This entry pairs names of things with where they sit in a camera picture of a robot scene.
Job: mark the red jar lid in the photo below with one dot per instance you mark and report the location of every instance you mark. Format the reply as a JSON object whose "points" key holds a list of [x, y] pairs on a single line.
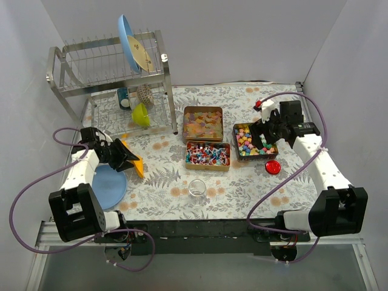
{"points": [[273, 167]]}

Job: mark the tin of star candies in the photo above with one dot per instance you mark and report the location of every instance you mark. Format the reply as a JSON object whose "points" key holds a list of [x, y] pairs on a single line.
{"points": [[245, 150]]}

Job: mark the yellow plastic scoop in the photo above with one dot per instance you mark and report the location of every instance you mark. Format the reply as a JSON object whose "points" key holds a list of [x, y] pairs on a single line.
{"points": [[138, 165]]}

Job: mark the green bowl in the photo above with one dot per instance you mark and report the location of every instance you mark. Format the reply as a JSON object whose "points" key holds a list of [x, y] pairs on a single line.
{"points": [[140, 115]]}

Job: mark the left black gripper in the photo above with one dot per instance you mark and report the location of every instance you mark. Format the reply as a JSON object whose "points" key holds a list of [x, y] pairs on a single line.
{"points": [[116, 154]]}

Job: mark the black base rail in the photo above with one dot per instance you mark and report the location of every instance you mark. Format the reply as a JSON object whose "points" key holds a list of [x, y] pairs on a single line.
{"points": [[208, 236]]}

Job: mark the blue plate in rack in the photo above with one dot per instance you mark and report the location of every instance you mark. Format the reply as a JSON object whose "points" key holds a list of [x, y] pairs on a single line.
{"points": [[124, 31]]}

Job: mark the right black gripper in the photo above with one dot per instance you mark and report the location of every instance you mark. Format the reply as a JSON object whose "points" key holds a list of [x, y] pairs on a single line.
{"points": [[264, 133]]}

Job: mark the floral table mat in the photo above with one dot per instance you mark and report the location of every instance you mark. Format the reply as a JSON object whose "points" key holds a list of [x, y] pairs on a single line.
{"points": [[309, 147]]}

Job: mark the blue white mug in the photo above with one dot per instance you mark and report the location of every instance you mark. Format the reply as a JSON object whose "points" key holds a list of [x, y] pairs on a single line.
{"points": [[123, 98]]}

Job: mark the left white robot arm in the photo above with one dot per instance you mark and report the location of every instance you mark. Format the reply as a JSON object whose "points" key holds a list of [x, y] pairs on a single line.
{"points": [[75, 207]]}

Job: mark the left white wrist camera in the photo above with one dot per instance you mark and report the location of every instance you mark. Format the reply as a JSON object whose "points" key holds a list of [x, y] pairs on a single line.
{"points": [[104, 137]]}

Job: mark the steel dish rack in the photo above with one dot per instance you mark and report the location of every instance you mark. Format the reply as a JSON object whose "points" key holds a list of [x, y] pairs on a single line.
{"points": [[85, 76]]}

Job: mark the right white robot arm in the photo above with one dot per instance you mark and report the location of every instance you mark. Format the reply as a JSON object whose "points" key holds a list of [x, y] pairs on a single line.
{"points": [[340, 207]]}

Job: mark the clear glass jar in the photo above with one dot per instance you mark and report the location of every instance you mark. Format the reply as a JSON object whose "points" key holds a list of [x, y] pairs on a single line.
{"points": [[197, 192]]}

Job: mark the cream floral plate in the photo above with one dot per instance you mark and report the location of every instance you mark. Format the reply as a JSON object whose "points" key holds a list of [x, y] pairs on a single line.
{"points": [[140, 54]]}

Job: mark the tin of pastel gummies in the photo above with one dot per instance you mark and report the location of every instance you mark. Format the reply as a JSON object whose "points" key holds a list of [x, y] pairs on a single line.
{"points": [[202, 123]]}

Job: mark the tin of lollipops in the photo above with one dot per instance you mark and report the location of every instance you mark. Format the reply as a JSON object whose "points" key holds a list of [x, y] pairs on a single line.
{"points": [[204, 155]]}

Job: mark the blue plate on table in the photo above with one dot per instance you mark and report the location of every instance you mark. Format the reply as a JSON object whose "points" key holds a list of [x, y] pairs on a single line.
{"points": [[109, 186]]}

